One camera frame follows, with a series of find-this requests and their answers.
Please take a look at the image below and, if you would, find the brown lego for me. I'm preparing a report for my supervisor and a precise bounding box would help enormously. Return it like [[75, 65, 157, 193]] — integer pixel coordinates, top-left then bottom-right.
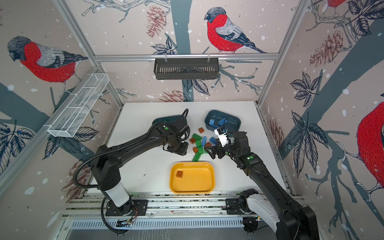
[[176, 171, 184, 178]]

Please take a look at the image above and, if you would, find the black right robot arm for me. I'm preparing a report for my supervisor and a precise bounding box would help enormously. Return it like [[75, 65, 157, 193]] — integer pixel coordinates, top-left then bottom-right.
[[205, 129, 320, 240]]

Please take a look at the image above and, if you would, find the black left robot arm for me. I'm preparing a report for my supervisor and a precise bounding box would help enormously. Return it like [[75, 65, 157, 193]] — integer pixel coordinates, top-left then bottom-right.
[[73, 109, 191, 215]]

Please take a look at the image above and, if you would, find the long green lego brick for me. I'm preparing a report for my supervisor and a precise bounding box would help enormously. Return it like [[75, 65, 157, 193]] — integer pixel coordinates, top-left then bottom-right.
[[193, 152, 204, 162]]

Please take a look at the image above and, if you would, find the green two by three lego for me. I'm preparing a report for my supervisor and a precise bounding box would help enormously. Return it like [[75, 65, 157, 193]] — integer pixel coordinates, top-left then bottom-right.
[[192, 134, 202, 142]]

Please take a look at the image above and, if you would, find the right dark teal bin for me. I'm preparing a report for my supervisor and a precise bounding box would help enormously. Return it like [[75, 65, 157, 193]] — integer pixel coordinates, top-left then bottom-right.
[[204, 110, 241, 133]]

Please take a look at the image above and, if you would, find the dark teal bin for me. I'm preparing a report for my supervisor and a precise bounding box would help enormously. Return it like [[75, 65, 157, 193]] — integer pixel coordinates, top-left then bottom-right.
[[204, 110, 241, 133], [152, 115, 188, 128]]

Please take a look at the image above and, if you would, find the left dark teal bin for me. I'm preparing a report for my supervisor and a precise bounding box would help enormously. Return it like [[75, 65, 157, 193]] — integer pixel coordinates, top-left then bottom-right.
[[152, 115, 188, 128]]

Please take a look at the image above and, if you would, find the yellow plastic tray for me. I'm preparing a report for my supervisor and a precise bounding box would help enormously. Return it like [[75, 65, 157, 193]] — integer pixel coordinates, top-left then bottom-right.
[[169, 162, 216, 195]]

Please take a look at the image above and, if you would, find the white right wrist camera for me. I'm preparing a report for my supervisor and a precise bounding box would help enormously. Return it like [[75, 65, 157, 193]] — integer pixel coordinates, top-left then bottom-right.
[[214, 126, 232, 147]]

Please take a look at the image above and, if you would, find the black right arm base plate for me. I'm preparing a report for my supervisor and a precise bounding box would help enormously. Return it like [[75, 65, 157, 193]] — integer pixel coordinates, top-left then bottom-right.
[[223, 197, 256, 215]]

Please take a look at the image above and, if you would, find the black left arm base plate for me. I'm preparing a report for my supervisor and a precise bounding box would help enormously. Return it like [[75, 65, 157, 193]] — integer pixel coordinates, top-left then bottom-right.
[[106, 200, 149, 217]]

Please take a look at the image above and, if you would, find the black hanging wire basket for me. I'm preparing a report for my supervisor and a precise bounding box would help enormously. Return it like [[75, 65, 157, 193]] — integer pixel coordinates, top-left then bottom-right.
[[154, 58, 220, 80]]

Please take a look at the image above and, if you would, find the white wire mesh shelf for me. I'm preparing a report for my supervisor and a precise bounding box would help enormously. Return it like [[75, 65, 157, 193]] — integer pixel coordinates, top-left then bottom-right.
[[48, 73, 110, 138]]

